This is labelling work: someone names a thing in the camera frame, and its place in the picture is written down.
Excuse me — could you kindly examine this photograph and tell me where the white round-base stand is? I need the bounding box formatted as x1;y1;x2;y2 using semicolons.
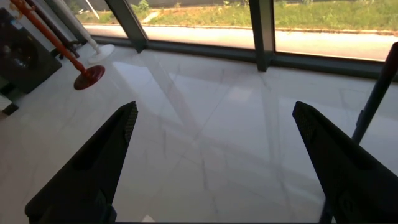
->
52;0;116;65

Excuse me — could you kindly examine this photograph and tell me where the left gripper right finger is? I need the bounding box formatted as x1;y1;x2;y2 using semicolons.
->
292;101;398;224

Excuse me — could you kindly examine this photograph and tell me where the black clothes rack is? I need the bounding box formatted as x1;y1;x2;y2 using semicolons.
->
319;42;398;223

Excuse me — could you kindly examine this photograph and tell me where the window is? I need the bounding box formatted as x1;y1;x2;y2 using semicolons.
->
43;0;398;82

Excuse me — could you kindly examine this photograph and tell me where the black box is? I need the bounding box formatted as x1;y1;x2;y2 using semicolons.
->
0;7;63;95

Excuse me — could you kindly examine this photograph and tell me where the black round-base stand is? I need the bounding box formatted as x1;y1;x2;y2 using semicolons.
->
24;0;85;60

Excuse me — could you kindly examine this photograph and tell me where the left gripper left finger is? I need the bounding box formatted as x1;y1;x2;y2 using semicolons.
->
24;101;139;223

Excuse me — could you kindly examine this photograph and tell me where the red round-base stand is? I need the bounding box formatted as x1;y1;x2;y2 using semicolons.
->
10;0;106;91

